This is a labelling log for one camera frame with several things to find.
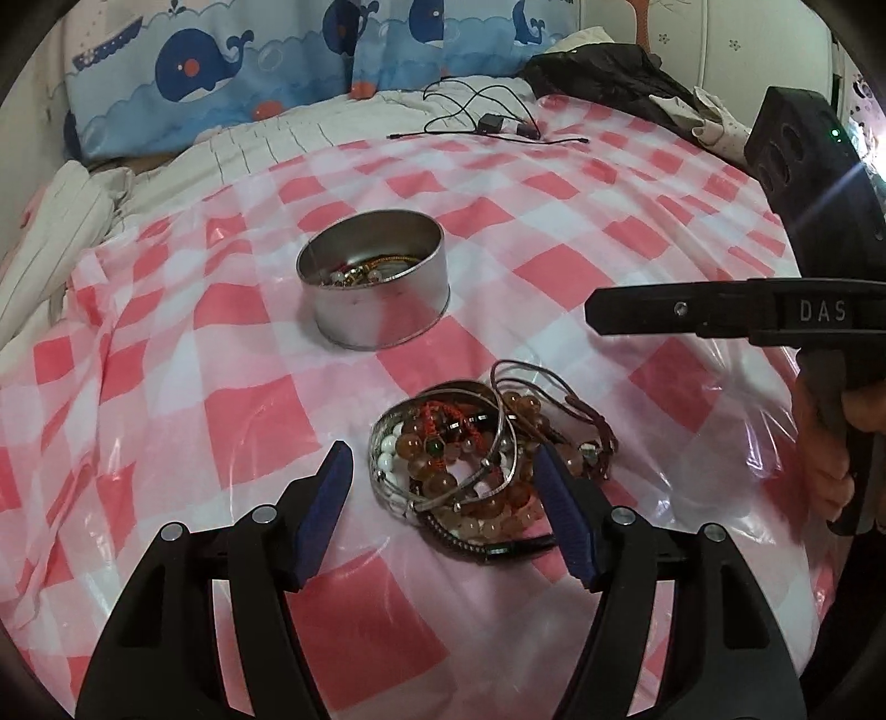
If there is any white pearl bracelet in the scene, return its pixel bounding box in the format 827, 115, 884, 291
375, 420, 418, 518

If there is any black cable with adapters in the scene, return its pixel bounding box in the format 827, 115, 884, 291
384, 75, 592, 147

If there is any amber bead bracelet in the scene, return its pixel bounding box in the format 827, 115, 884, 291
393, 390, 556, 545

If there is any black jacket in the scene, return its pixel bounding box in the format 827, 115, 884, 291
519, 42, 704, 150

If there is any red string bead bracelet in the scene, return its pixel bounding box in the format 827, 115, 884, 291
406, 399, 501, 452

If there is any yellow green cord bracelet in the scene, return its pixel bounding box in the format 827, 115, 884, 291
338, 258, 418, 287

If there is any silver metal bangle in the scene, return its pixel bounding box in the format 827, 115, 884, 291
368, 381, 519, 521

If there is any white patterned cloth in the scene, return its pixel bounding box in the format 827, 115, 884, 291
649, 85, 751, 169

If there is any person's right hand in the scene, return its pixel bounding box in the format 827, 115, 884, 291
791, 373, 886, 522

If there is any brown cord bracelet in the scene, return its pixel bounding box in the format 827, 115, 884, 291
490, 358, 622, 484

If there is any red white checkered plastic sheet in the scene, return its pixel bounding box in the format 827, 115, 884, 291
2, 97, 831, 705

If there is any round silver metal tin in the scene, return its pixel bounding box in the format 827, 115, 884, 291
296, 208, 451, 351

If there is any blue whale print pillow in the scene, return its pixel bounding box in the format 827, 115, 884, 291
60, 0, 378, 162

